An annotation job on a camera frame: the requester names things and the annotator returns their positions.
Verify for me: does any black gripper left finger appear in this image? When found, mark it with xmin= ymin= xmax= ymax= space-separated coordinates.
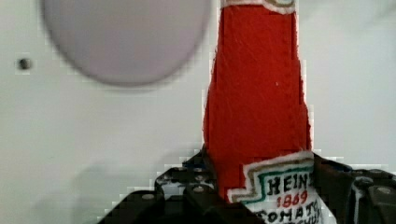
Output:
xmin=98 ymin=149 xmax=263 ymax=224

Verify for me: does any lilac round plate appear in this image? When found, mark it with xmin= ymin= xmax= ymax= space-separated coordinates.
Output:
xmin=41 ymin=0 xmax=212 ymax=86

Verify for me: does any red plush ketchup bottle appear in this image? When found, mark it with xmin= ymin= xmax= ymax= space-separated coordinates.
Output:
xmin=204 ymin=0 xmax=336 ymax=224

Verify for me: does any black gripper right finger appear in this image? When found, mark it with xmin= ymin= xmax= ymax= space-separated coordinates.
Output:
xmin=314 ymin=154 xmax=396 ymax=224

